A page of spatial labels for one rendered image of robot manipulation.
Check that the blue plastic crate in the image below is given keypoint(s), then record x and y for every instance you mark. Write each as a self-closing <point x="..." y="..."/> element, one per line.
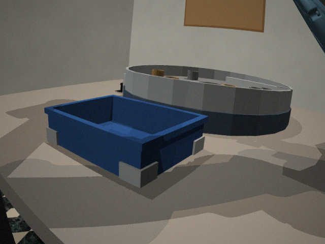
<point x="133" y="139"/>

